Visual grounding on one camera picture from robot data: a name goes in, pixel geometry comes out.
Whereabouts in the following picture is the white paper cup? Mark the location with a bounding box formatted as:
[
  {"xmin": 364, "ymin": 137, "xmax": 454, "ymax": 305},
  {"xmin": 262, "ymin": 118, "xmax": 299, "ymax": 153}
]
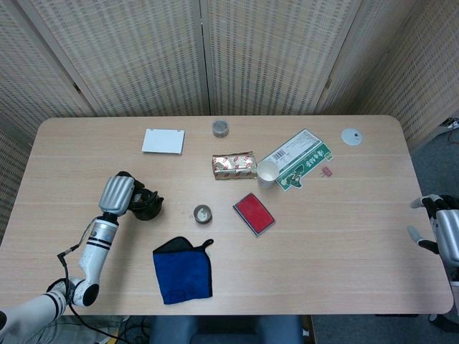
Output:
[{"xmin": 257, "ymin": 159, "xmax": 280, "ymax": 190}]

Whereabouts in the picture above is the blue microfiber towel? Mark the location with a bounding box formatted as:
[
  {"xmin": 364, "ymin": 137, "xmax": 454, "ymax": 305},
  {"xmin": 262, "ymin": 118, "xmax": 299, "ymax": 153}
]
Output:
[{"xmin": 152, "ymin": 236, "xmax": 214, "ymax": 306}]

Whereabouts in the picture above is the small dark ceramic teacup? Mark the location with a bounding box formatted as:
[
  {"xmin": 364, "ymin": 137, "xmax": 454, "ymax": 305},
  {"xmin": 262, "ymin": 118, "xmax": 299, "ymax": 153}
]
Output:
[{"xmin": 193, "ymin": 204, "xmax": 213, "ymax": 226}]

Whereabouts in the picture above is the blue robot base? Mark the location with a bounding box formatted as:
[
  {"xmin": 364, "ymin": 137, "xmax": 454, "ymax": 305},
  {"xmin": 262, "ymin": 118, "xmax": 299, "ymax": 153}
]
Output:
[{"xmin": 148, "ymin": 315, "xmax": 313, "ymax": 344}]

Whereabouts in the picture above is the gold foil tea package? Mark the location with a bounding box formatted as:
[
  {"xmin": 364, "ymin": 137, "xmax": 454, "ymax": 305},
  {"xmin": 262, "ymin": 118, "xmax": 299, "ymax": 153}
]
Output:
[{"xmin": 211, "ymin": 152, "xmax": 259, "ymax": 182}]

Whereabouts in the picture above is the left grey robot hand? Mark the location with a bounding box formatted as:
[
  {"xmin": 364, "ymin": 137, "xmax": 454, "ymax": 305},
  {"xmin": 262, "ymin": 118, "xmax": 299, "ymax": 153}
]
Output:
[{"xmin": 98, "ymin": 171, "xmax": 146, "ymax": 218}]

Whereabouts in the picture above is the white round grommet cover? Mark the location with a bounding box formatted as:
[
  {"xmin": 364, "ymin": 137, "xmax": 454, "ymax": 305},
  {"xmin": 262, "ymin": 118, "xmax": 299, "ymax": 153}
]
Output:
[{"xmin": 341, "ymin": 128, "xmax": 364, "ymax": 147}]

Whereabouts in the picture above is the white plastic tray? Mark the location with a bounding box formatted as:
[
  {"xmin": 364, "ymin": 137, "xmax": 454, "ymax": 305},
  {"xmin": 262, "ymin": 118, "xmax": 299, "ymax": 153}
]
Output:
[{"xmin": 141, "ymin": 128, "xmax": 186, "ymax": 156}]

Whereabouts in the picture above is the red ink pad case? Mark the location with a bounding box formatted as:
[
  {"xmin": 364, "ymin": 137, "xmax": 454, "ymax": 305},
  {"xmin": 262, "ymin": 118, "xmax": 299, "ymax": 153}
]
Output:
[{"xmin": 232, "ymin": 192, "xmax": 276, "ymax": 239}]

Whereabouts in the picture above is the small round patterned tin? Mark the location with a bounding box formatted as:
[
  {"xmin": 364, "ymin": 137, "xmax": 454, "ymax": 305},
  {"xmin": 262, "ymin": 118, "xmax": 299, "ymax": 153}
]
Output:
[{"xmin": 212, "ymin": 120, "xmax": 230, "ymax": 138}]

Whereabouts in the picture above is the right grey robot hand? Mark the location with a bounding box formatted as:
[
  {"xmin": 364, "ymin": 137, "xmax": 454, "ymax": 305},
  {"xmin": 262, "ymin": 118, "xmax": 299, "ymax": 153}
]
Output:
[{"xmin": 407, "ymin": 193, "xmax": 459, "ymax": 264}]

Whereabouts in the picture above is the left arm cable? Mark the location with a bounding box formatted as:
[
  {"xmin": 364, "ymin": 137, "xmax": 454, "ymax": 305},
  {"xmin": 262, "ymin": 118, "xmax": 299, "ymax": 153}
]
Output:
[{"xmin": 56, "ymin": 218, "xmax": 126, "ymax": 341}]

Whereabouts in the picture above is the green white flattened carton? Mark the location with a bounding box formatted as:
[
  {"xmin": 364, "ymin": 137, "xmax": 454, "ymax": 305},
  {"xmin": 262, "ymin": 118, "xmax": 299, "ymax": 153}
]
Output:
[{"xmin": 258, "ymin": 128, "xmax": 333, "ymax": 192}]

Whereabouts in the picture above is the woven folding screen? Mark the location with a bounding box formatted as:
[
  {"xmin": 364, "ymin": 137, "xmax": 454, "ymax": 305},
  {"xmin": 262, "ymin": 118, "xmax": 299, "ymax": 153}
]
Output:
[{"xmin": 0, "ymin": 0, "xmax": 459, "ymax": 244}]

